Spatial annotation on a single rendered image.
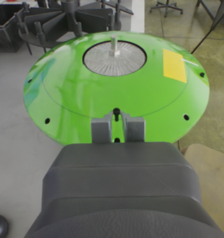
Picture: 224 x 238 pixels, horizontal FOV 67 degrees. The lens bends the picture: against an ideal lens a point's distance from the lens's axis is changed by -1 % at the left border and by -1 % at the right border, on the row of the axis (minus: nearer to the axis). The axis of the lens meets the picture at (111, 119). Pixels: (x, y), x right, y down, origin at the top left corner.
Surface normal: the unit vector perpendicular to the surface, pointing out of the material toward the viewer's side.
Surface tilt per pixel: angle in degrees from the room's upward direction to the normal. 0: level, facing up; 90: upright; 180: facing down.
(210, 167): 0
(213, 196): 0
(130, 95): 14
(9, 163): 0
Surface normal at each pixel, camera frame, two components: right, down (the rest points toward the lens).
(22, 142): -0.04, -0.62
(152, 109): 0.11, -0.33
